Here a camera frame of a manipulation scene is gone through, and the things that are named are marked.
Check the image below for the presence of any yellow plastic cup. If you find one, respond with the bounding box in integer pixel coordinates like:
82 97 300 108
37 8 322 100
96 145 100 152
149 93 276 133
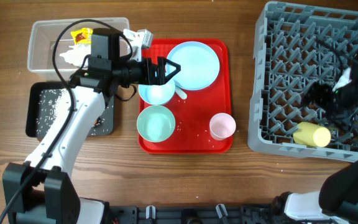
293 122 331 147

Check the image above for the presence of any clear plastic bin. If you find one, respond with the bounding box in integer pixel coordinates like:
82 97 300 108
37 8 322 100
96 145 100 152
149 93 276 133
27 17 132 79

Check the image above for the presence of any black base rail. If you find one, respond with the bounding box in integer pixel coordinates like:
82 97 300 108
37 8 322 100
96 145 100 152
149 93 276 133
104 203 270 224

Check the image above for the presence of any red serving tray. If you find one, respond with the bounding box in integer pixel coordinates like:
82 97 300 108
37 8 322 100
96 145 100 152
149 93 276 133
138 39 233 154

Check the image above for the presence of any white plastic spoon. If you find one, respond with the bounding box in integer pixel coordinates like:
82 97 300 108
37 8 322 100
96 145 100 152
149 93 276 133
175 86 187 100

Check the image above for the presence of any large light blue plate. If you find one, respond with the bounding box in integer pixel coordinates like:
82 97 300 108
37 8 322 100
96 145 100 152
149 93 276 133
167 41 220 91

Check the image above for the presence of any green bowl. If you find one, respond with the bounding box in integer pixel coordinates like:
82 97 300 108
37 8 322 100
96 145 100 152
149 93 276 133
137 105 176 142

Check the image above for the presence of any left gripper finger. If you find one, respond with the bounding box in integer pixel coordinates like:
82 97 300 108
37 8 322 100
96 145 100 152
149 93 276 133
157 57 181 70
157 70 180 85

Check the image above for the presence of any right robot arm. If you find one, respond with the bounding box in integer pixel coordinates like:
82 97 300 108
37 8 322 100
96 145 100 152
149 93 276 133
267 53 358 223

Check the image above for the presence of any left black cable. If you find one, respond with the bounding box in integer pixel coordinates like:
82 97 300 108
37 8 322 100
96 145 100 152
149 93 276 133
0 19 138 224

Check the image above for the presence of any grey dishwasher rack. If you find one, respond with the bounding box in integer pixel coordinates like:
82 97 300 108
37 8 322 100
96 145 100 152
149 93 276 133
248 1 358 162

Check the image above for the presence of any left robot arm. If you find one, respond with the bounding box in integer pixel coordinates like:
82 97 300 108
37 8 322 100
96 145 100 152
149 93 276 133
1 24 175 223

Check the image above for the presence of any pink plastic cup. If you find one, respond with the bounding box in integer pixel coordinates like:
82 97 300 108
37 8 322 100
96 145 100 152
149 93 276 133
209 113 236 141

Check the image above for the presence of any black plastic tray bin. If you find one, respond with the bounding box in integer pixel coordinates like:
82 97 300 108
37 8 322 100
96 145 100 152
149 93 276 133
25 82 114 139

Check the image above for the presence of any white napkin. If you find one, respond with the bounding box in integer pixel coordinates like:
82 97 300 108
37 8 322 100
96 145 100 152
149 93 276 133
60 44 91 67

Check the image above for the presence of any white rice pile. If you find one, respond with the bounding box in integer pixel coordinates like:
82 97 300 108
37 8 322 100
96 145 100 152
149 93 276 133
35 88 70 138

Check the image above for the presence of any light blue bowl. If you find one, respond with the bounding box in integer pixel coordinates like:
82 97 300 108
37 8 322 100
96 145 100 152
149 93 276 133
139 80 175 105

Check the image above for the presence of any red yellow snack wrapper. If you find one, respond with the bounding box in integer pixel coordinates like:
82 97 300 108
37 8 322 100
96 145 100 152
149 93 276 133
70 27 93 45

